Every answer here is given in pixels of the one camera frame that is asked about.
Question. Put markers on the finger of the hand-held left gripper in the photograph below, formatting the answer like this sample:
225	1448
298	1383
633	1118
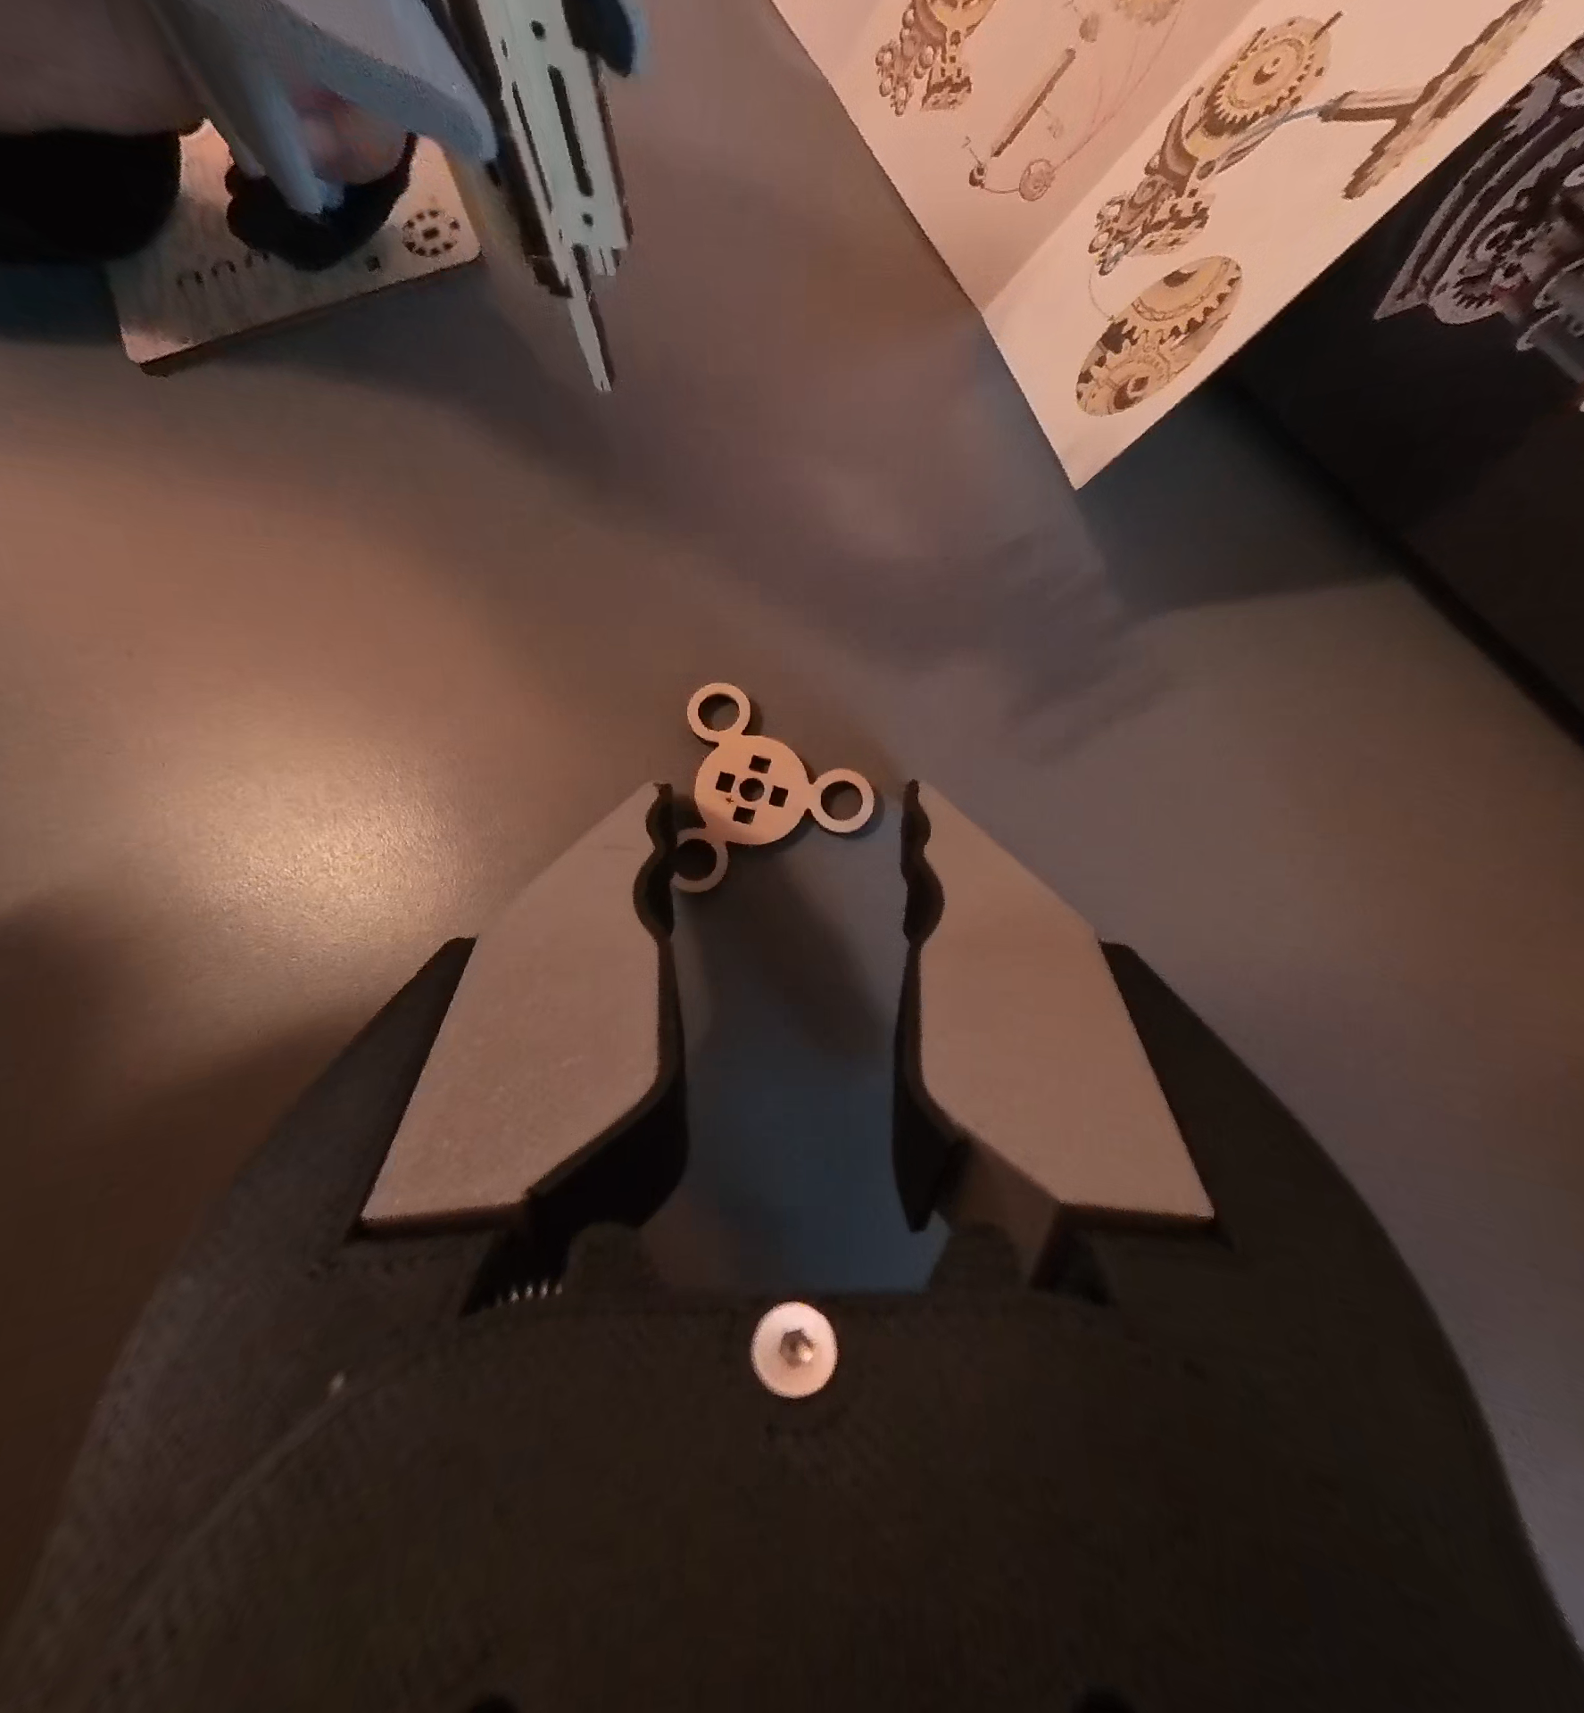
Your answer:
625	26
375	59

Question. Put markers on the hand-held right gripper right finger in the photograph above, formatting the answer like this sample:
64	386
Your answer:
1044	1058

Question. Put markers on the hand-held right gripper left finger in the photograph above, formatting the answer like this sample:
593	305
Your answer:
537	1044

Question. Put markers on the wooden shaft assembly with rings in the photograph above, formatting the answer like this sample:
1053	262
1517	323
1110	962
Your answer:
558	260

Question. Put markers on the wooden parts sheet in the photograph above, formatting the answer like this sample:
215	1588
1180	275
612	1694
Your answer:
203	315

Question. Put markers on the black model kit box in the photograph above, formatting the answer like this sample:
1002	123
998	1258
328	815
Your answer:
1473	536

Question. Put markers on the folded illustrated instruction booklet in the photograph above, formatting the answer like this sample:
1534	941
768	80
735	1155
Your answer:
1140	269

